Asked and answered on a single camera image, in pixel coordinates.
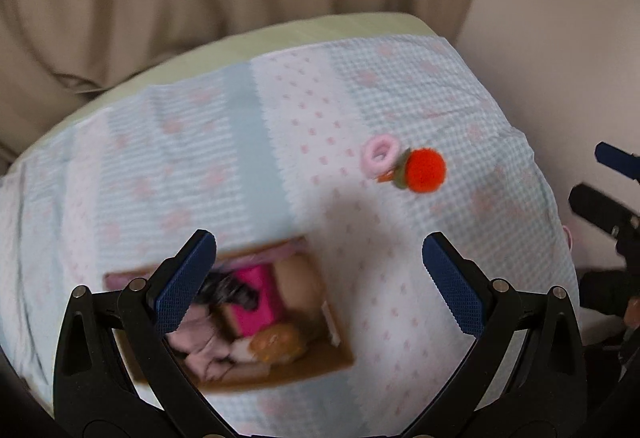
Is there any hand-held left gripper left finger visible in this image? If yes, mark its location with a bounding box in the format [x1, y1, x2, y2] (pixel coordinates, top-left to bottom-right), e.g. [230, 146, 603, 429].
[52, 229, 236, 438]

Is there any green bed sheet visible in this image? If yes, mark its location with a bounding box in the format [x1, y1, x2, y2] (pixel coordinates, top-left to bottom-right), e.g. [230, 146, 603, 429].
[10, 11, 451, 154]

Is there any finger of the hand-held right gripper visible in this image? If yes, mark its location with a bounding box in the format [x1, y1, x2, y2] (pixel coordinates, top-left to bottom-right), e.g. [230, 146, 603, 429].
[569, 183, 640, 236]
[595, 141, 640, 180]

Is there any orange pompom hair clip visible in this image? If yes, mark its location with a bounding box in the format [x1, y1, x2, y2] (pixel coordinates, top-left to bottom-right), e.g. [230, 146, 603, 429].
[378, 147, 447, 194]

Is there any orange fluffy item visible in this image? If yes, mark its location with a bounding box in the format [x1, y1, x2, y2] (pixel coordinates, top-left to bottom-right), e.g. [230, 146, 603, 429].
[249, 322, 308, 364]

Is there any pink fluffy scrunchie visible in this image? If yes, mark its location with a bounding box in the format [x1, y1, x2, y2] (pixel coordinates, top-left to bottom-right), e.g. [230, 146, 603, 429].
[361, 135, 401, 179]

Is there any blue pink printed blanket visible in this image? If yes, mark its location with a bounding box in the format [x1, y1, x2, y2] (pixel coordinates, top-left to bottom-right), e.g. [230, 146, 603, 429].
[0, 34, 581, 438]

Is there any cardboard box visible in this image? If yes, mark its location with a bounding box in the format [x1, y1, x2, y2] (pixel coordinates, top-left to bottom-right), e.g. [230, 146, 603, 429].
[104, 238, 355, 389]

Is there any pink sock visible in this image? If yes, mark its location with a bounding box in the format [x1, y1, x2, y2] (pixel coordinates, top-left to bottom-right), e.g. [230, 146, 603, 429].
[167, 308, 241, 381]

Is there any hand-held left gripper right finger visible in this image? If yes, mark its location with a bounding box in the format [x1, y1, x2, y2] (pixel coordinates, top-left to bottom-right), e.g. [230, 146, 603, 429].
[400, 231, 587, 438]

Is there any magenta pouch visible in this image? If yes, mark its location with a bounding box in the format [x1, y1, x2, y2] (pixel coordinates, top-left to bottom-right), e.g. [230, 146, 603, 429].
[234, 265, 287, 339]

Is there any dark patterned scrunchie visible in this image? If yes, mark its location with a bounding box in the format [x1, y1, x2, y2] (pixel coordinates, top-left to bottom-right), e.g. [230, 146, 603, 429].
[197, 271, 261, 311]

